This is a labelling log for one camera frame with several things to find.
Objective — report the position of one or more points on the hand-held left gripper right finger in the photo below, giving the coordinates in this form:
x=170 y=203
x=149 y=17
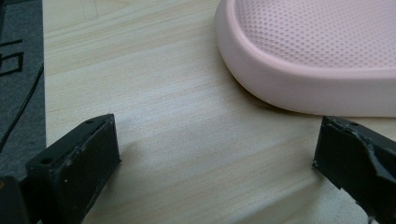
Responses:
x=355 y=158

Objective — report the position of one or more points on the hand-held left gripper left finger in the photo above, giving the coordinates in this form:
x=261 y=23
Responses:
x=71 y=169

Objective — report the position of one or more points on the grey floor mat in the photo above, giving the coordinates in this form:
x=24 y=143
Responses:
x=18 y=93

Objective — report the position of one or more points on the pink dotted silicone tray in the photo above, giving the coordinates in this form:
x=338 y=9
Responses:
x=311 y=62

